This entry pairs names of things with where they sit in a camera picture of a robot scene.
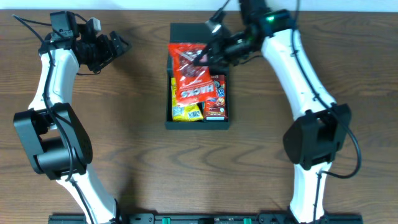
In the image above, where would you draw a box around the red Hello Panda box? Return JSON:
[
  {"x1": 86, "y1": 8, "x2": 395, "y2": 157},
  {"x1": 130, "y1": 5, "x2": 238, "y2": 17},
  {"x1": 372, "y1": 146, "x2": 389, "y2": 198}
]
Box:
[{"x1": 203, "y1": 75, "x2": 228, "y2": 121}]

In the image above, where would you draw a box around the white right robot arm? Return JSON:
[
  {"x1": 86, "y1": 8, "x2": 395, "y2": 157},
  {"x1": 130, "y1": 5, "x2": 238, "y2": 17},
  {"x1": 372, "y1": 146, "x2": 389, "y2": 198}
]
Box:
[{"x1": 194, "y1": 1, "x2": 362, "y2": 223}]

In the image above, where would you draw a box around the red Hacks candy bag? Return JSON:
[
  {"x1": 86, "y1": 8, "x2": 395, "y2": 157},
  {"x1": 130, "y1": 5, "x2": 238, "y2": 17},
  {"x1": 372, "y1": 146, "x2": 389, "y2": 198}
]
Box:
[{"x1": 168, "y1": 43, "x2": 216, "y2": 106}]

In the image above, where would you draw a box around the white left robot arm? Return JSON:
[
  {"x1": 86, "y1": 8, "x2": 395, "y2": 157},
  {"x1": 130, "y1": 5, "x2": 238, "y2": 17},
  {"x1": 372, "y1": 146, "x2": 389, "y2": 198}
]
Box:
[{"x1": 13, "y1": 28, "x2": 131, "y2": 223}]

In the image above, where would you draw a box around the yellow snack packet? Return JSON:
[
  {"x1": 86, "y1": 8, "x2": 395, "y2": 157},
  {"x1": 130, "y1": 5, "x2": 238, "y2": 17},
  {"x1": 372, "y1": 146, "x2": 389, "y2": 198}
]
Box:
[{"x1": 170, "y1": 78, "x2": 203, "y2": 122}]

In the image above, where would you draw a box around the black storage box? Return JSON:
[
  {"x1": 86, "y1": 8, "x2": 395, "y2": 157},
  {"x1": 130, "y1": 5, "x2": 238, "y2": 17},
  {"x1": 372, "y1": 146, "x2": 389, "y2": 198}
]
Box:
[{"x1": 165, "y1": 23, "x2": 230, "y2": 130}]

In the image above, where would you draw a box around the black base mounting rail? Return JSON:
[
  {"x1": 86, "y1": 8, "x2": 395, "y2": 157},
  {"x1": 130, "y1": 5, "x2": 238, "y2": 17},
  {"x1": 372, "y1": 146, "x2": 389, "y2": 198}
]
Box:
[{"x1": 48, "y1": 213, "x2": 364, "y2": 224}]

